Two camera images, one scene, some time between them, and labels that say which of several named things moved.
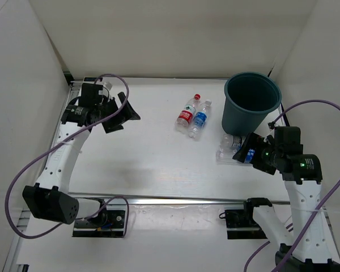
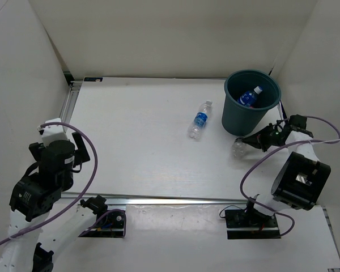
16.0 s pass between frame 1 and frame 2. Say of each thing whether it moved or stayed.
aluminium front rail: stayed
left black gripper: moved
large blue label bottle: moved
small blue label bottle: stayed
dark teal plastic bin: stayed
